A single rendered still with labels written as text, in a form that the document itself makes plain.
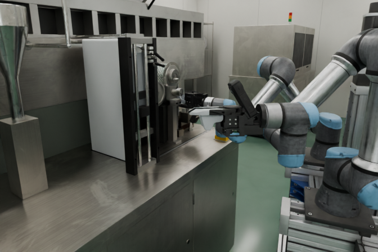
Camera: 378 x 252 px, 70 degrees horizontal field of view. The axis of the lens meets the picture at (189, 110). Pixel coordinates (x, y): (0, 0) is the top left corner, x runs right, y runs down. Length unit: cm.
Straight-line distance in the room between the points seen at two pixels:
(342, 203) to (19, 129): 113
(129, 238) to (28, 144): 46
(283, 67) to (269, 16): 463
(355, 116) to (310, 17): 454
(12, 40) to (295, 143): 89
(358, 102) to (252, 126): 61
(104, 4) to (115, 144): 73
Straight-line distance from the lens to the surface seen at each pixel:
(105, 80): 125
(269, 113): 78
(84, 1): 150
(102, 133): 134
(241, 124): 76
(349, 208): 116
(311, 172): 164
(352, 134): 133
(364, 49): 96
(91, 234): 88
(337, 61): 101
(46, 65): 136
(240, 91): 75
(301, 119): 81
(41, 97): 136
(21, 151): 106
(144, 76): 111
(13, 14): 100
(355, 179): 101
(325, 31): 569
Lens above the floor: 142
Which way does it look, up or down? 14 degrees down
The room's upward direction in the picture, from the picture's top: straight up
